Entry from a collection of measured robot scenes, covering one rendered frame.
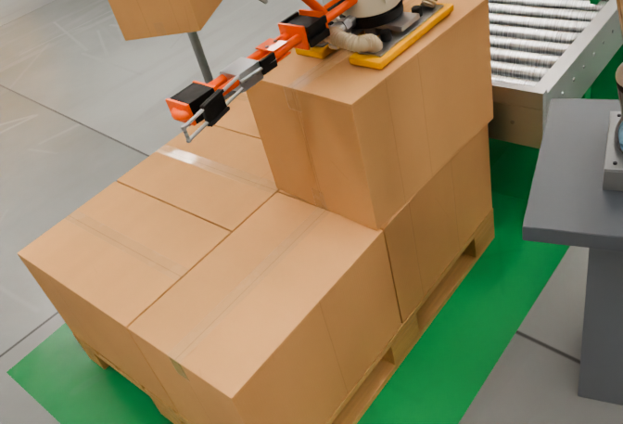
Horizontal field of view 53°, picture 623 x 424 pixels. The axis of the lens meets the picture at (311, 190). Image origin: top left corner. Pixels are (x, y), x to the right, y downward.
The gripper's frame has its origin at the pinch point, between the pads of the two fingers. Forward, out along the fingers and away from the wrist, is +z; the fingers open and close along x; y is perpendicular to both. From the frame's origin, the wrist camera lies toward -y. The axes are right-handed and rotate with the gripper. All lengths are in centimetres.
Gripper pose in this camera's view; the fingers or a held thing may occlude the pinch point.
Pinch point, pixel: (239, 2)
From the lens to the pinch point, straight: 137.3
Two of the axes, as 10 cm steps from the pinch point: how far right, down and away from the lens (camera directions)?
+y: 6.5, -5.7, 5.0
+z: 2.2, 7.7, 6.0
